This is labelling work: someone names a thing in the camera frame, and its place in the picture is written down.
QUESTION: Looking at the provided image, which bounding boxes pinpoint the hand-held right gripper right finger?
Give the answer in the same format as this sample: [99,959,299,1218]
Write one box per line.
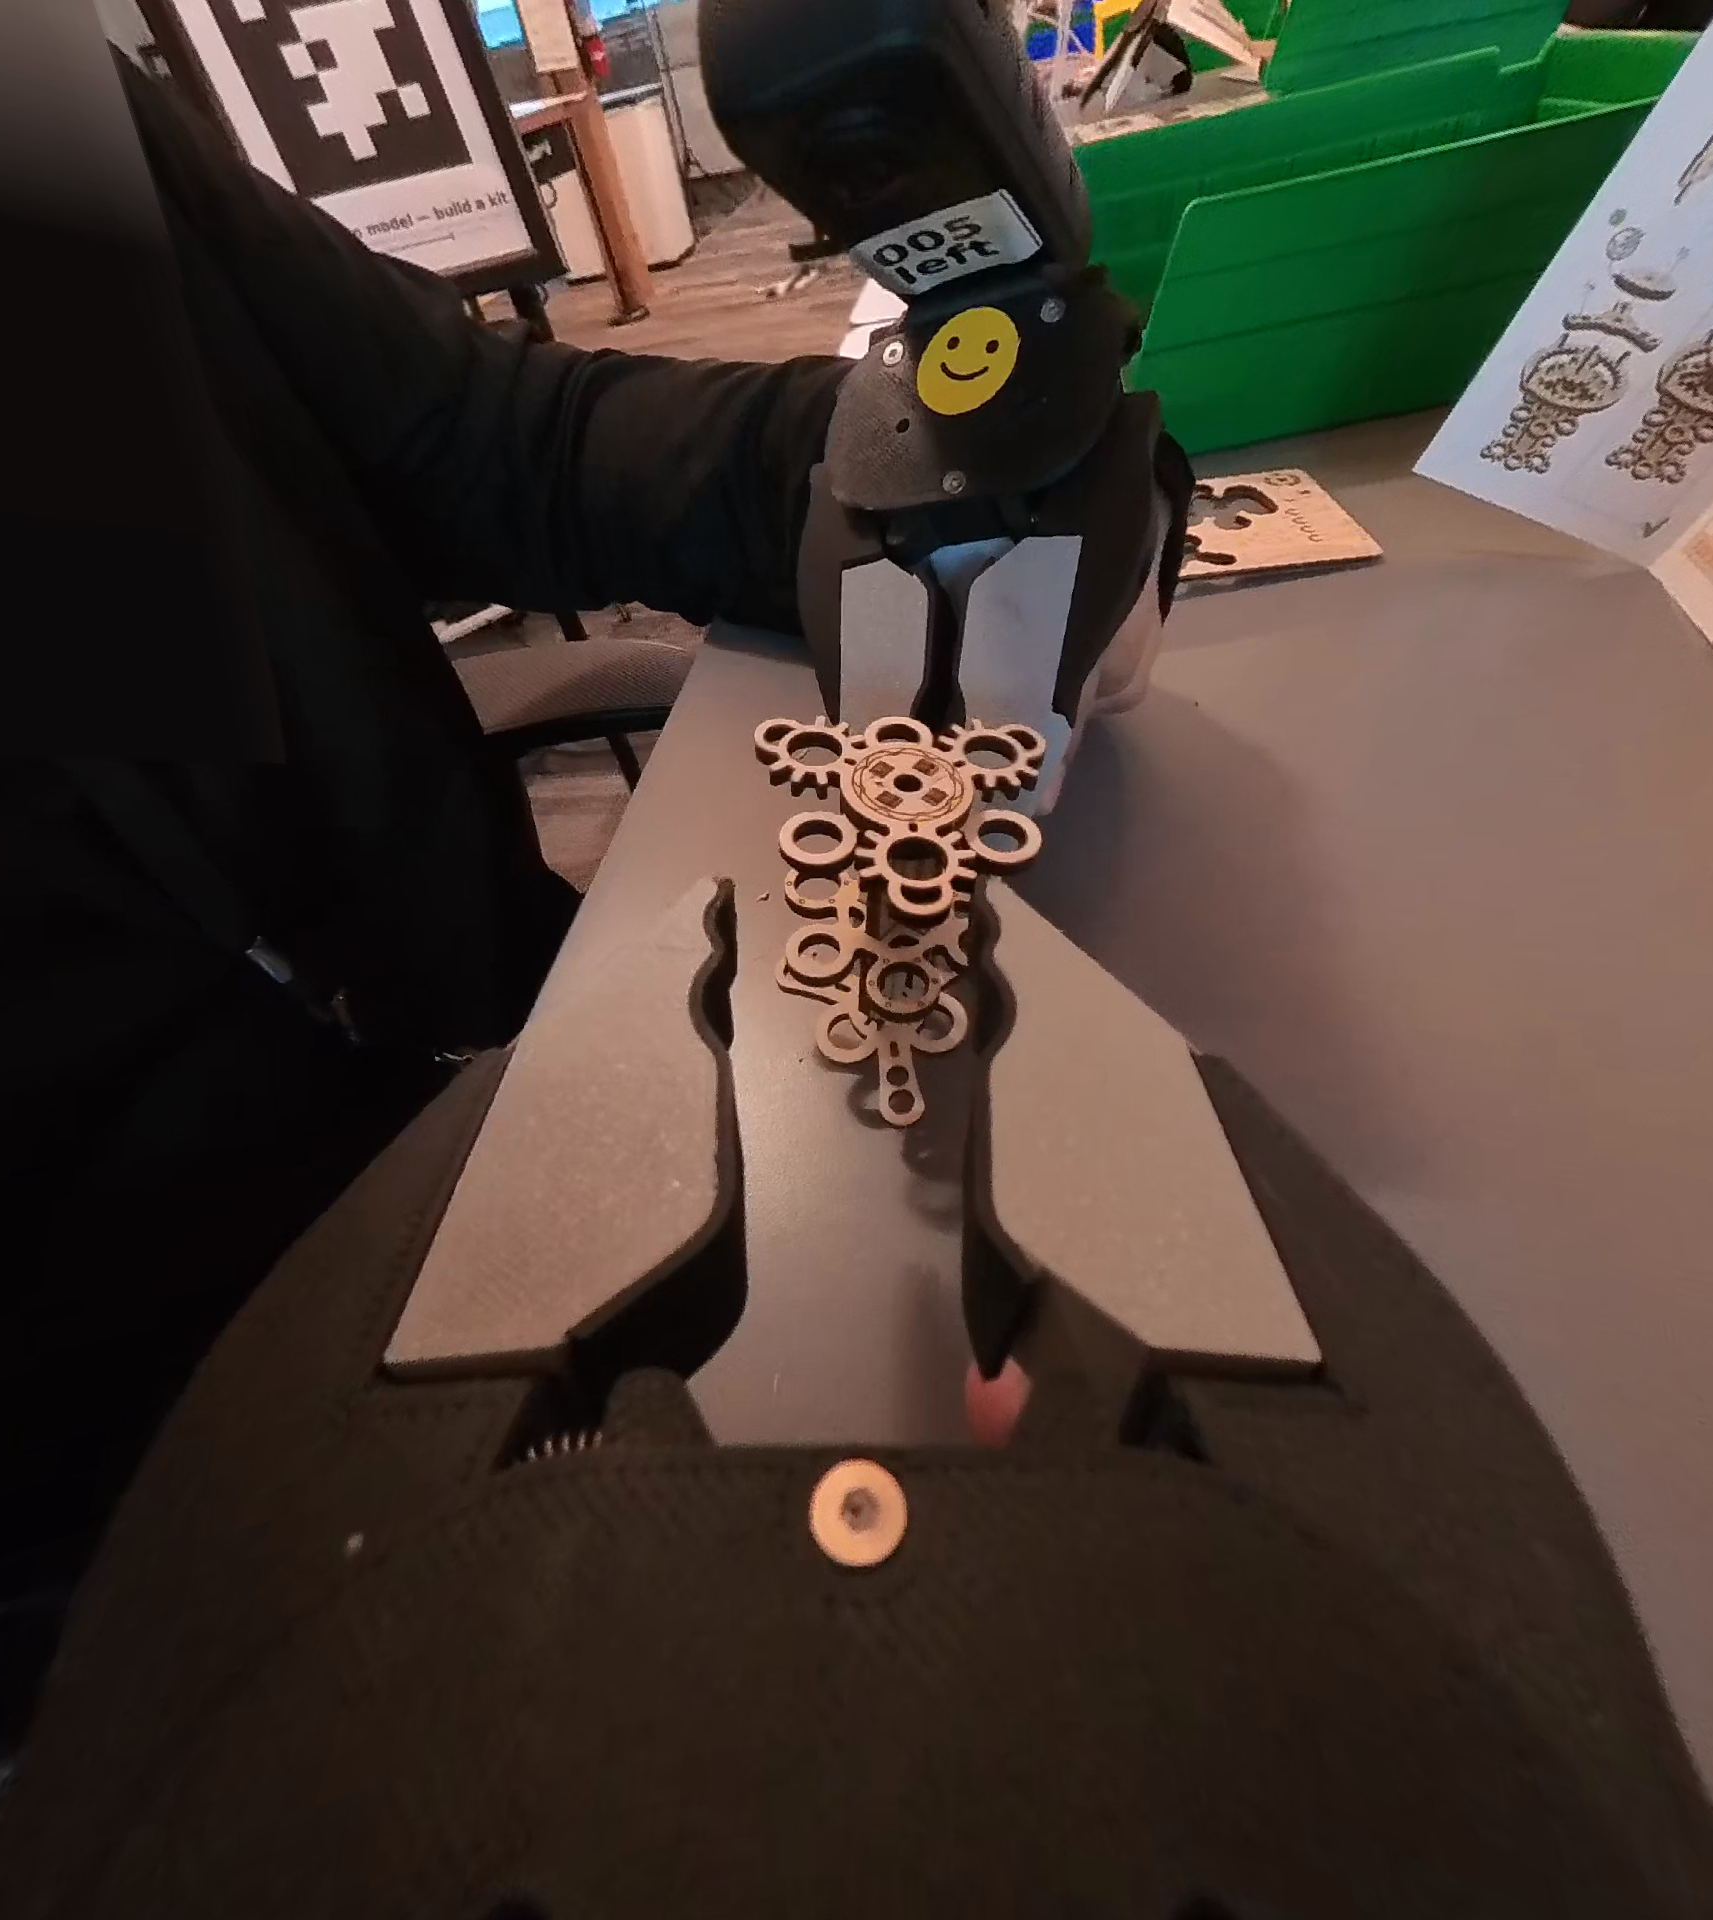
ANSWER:
[959,883,1327,1379]

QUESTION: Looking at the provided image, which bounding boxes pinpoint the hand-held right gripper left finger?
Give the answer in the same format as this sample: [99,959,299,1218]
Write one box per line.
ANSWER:
[377,874,757,1379]

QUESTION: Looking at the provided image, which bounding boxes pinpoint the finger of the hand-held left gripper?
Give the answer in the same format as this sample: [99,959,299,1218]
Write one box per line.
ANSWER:
[959,502,1091,732]
[835,552,968,726]

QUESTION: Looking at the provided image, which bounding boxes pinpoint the wooden gear model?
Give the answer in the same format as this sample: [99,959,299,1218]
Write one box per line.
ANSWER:
[754,714,1050,1130]

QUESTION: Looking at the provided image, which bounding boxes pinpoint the person's left forearm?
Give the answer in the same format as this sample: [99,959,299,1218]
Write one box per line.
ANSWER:
[106,73,859,636]

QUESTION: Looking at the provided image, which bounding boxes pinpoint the white waste bin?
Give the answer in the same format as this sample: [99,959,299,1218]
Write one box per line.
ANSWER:
[598,85,696,272]

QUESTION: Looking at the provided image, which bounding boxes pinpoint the cut-out plywood part sheet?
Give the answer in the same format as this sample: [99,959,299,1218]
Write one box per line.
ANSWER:
[1171,468,1387,584]

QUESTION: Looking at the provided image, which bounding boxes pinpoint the green plastic bin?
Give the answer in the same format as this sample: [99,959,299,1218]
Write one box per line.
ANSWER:
[1119,26,1700,460]
[1068,0,1571,151]

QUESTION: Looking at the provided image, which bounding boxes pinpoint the black white marker sign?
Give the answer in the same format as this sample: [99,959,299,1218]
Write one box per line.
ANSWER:
[132,0,569,289]

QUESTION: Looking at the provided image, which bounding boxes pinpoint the paper instruction sheet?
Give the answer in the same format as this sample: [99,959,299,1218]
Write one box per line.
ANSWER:
[1415,0,1713,739]

